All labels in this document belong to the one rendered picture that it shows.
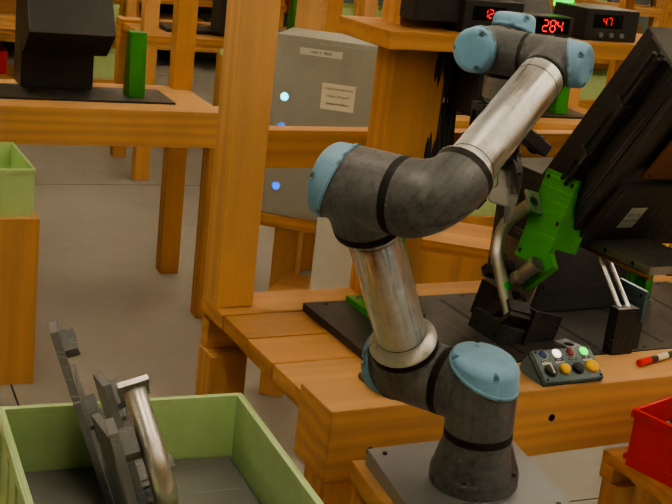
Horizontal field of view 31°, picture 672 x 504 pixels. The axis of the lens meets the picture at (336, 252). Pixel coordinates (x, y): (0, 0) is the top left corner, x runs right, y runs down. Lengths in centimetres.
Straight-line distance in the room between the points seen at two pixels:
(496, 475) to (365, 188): 58
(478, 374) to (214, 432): 49
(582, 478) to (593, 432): 164
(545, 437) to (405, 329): 68
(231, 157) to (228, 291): 31
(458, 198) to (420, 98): 115
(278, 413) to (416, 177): 275
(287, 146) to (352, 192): 109
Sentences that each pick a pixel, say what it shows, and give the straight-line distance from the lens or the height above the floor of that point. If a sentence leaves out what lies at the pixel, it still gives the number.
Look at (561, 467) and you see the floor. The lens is 428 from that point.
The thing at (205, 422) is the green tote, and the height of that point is 91.
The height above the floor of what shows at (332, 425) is 87.
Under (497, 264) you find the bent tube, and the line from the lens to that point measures 274.
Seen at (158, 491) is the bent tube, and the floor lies 108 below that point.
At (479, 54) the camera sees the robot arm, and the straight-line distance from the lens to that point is 198.
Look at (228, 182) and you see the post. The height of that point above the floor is 118.
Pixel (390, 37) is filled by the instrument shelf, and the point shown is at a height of 153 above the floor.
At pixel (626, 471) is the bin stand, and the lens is 246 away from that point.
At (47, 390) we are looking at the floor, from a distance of 444.
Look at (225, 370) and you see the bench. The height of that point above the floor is 72.
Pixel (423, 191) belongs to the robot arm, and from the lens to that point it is 167.
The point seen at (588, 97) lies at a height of 28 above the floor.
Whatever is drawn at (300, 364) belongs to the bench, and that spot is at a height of 88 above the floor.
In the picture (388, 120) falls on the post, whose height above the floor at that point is 132.
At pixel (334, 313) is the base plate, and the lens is 272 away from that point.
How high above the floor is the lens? 181
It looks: 17 degrees down
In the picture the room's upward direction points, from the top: 7 degrees clockwise
